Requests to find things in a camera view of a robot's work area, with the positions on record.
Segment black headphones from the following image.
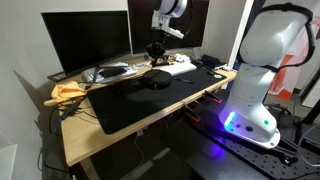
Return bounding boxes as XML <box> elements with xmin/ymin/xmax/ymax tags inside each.
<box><xmin>142</xmin><ymin>68</ymin><xmax>174</xmax><ymax>91</ymax></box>

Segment black desk mat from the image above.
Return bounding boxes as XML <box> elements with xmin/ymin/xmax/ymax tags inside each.
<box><xmin>87</xmin><ymin>66</ymin><xmax>228</xmax><ymax>135</ymax></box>

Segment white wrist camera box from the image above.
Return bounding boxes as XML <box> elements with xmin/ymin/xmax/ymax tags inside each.
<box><xmin>161</xmin><ymin>26</ymin><xmax>185</xmax><ymax>41</ymax></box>

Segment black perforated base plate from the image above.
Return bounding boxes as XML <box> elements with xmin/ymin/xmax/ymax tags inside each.
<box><xmin>188</xmin><ymin>96</ymin><xmax>320</xmax><ymax>180</ymax></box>

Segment white keyboard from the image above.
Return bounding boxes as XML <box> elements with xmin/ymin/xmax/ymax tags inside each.
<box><xmin>155</xmin><ymin>61</ymin><xmax>198</xmax><ymax>78</ymax></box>

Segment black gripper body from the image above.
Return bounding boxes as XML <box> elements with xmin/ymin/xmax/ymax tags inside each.
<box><xmin>151</xmin><ymin>28</ymin><xmax>168</xmax><ymax>48</ymax></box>

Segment black power cable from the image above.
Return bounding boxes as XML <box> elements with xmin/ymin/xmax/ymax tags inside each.
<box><xmin>42</xmin><ymin>99</ymin><xmax>100</xmax><ymax>174</ymax></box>

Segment black monitor silver frame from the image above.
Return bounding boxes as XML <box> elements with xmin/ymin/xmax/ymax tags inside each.
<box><xmin>127</xmin><ymin>0</ymin><xmax>212</xmax><ymax>56</ymax></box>

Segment orange cloth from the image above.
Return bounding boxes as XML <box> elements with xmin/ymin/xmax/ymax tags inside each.
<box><xmin>43</xmin><ymin>81</ymin><xmax>89</xmax><ymax>108</ymax></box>

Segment orange electronic parts clutter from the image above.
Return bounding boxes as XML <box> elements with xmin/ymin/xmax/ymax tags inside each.
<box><xmin>144</xmin><ymin>54</ymin><xmax>176</xmax><ymax>68</ymax></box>

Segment black pen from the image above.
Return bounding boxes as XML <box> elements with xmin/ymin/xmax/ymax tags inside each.
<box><xmin>173</xmin><ymin>77</ymin><xmax>195</xmax><ymax>85</ymax></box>

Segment red and white poster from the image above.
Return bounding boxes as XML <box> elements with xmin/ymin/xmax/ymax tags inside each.
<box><xmin>267</xmin><ymin>41</ymin><xmax>314</xmax><ymax>101</ymax></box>

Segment black tripod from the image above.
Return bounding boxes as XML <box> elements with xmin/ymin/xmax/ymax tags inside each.
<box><xmin>293</xmin><ymin>74</ymin><xmax>320</xmax><ymax>145</ymax></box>

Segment black wallet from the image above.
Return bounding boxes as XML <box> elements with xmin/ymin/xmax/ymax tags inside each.
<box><xmin>99</xmin><ymin>66</ymin><xmax>128</xmax><ymax>80</ymax></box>

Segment grey monitor stand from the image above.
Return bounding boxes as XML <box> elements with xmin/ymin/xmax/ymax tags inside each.
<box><xmin>192</xmin><ymin>46</ymin><xmax>203</xmax><ymax>61</ymax></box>

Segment orange handled clamp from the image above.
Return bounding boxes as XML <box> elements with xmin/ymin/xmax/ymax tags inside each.
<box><xmin>203</xmin><ymin>89</ymin><xmax>223</xmax><ymax>105</ymax></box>
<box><xmin>183</xmin><ymin>104</ymin><xmax>202</xmax><ymax>124</ymax></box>

